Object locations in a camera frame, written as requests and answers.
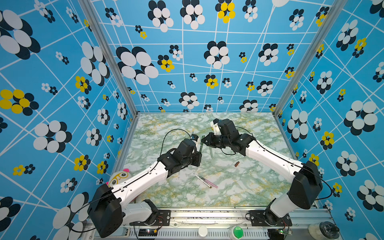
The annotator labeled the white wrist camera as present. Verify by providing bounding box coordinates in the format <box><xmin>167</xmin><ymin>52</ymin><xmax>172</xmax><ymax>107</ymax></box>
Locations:
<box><xmin>210</xmin><ymin>119</ymin><xmax>221</xmax><ymax>136</ymax></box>
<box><xmin>191</xmin><ymin>134</ymin><xmax>201</xmax><ymax>145</ymax></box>

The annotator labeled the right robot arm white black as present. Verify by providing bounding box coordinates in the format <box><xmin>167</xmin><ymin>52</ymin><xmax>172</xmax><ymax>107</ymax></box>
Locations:
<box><xmin>202</xmin><ymin>119</ymin><xmax>323</xmax><ymax>225</ymax></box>

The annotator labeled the white grey pen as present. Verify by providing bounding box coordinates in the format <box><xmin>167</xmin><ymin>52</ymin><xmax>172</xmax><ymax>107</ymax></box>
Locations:
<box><xmin>194</xmin><ymin>174</ymin><xmax>212</xmax><ymax>189</ymax></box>

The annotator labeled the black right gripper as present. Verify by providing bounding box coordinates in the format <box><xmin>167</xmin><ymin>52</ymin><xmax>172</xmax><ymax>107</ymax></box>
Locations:
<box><xmin>201</xmin><ymin>133</ymin><xmax>232</xmax><ymax>149</ymax></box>

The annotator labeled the aluminium corner post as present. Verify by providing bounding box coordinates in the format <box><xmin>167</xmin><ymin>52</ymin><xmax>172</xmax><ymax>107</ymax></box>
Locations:
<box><xmin>273</xmin><ymin>0</ymin><xmax>348</xmax><ymax>120</ymax></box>
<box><xmin>79</xmin><ymin>0</ymin><xmax>138</xmax><ymax>119</ymax></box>

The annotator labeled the tape roll spool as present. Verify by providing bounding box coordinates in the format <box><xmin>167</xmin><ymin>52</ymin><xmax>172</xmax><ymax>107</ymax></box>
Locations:
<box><xmin>308</xmin><ymin>222</ymin><xmax>340</xmax><ymax>240</ymax></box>

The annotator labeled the plush toy with glasses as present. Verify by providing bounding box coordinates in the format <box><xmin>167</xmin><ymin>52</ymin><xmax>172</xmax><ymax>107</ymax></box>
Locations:
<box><xmin>106</xmin><ymin>169</ymin><xmax>131</xmax><ymax>187</ymax></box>

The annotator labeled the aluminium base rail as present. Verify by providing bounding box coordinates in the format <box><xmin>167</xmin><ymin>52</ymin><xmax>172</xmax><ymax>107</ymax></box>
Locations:
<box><xmin>107</xmin><ymin>207</ymin><xmax>339</xmax><ymax>240</ymax></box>

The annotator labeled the dark green pen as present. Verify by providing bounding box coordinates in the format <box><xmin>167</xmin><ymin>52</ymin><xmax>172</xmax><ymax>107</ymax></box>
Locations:
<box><xmin>199</xmin><ymin>135</ymin><xmax>205</xmax><ymax>152</ymax></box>

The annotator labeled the pink pen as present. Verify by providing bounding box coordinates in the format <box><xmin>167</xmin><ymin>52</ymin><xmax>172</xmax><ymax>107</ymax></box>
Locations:
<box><xmin>200</xmin><ymin>176</ymin><xmax>218</xmax><ymax>189</ymax></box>

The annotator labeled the green push button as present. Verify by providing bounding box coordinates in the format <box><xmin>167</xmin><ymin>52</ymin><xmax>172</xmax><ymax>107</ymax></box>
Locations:
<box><xmin>229</xmin><ymin>226</ymin><xmax>244</xmax><ymax>240</ymax></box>

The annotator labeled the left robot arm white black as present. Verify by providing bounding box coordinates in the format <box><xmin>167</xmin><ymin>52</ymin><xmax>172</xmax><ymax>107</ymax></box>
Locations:
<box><xmin>88</xmin><ymin>135</ymin><xmax>202</xmax><ymax>238</ymax></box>

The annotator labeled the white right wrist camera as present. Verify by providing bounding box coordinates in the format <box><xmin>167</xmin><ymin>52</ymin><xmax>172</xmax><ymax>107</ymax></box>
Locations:
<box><xmin>210</xmin><ymin>119</ymin><xmax>221</xmax><ymax>136</ymax></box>

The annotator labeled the white round button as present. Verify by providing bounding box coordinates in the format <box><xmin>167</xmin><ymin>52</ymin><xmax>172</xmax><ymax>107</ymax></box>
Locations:
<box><xmin>198</xmin><ymin>226</ymin><xmax>208</xmax><ymax>239</ymax></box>

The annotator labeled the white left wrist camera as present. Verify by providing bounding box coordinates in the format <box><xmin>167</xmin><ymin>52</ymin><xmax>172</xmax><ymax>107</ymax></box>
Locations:
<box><xmin>191</xmin><ymin>134</ymin><xmax>201</xmax><ymax>145</ymax></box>

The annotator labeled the aluminium corner post left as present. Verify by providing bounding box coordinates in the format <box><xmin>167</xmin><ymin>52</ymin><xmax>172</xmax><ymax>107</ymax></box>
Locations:
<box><xmin>79</xmin><ymin>0</ymin><xmax>138</xmax><ymax>119</ymax></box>

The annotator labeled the aluminium corner post right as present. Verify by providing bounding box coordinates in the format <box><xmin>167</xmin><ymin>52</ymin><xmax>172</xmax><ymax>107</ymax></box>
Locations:
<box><xmin>273</xmin><ymin>0</ymin><xmax>348</xmax><ymax>120</ymax></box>

